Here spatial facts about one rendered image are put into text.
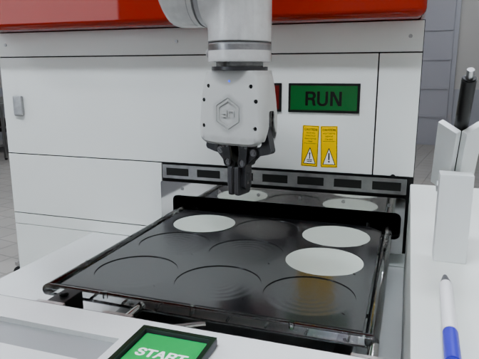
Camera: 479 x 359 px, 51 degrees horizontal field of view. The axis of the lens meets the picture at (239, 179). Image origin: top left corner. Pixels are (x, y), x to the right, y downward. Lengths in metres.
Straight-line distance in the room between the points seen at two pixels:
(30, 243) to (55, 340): 0.81
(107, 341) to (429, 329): 0.22
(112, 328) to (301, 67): 0.58
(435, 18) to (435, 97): 1.23
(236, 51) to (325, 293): 0.31
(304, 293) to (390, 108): 0.38
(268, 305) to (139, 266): 0.19
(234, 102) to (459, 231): 0.32
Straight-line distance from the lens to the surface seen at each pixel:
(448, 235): 0.51
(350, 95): 0.84
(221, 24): 0.65
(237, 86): 0.65
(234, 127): 0.66
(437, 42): 8.67
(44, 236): 1.15
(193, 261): 0.66
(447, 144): 0.50
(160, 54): 0.94
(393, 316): 0.72
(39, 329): 0.41
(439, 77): 8.65
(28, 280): 0.87
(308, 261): 0.66
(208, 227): 0.79
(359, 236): 0.78
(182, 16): 0.70
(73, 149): 1.06
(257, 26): 0.65
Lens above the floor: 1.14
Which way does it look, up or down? 12 degrees down
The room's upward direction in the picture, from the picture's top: straight up
